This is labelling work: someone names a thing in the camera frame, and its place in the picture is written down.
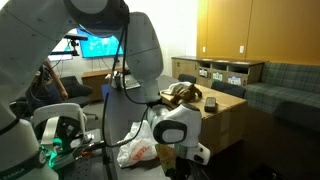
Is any low wooden bench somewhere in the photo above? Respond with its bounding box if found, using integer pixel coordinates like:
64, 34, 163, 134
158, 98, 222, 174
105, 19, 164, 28
81, 69, 112, 102

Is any white cloth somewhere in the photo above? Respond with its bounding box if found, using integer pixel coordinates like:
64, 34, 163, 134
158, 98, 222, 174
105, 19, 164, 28
161, 81, 191, 95

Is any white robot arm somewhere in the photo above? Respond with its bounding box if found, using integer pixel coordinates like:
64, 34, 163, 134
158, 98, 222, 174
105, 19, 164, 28
0, 0, 211, 180

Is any brown plush toy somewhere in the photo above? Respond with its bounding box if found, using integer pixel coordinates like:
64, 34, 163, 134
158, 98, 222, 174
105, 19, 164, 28
170, 84, 202, 104

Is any plaid green sofa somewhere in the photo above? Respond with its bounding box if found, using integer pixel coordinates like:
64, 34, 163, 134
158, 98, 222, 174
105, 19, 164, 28
245, 62, 320, 131

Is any white plastic bag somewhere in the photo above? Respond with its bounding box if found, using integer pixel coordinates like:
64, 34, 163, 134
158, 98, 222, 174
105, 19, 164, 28
117, 120, 157, 168

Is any black office chair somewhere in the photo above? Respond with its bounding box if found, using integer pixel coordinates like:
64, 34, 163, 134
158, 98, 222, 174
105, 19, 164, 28
61, 76, 93, 108

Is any large cardboard box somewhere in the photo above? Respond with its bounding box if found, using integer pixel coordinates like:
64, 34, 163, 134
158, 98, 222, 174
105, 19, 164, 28
160, 85, 247, 156

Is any dark chair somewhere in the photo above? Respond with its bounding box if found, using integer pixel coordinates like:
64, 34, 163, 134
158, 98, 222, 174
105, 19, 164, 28
178, 74, 197, 84
211, 81, 246, 98

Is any wooden storage cabinet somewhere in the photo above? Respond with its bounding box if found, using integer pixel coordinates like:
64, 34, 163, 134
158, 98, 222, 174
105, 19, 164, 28
172, 56, 264, 87

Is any black remote control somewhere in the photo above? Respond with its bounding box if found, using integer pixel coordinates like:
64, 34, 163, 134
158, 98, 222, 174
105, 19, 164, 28
204, 97, 217, 112

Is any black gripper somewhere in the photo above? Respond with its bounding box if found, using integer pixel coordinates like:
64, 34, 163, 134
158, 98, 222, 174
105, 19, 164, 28
166, 157, 199, 180

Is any wall television screen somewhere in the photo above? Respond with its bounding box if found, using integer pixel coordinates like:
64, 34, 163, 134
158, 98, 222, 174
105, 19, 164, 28
77, 29, 123, 58

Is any person in striped top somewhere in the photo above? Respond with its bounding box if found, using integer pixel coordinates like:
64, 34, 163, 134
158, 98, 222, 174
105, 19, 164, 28
25, 59, 68, 112

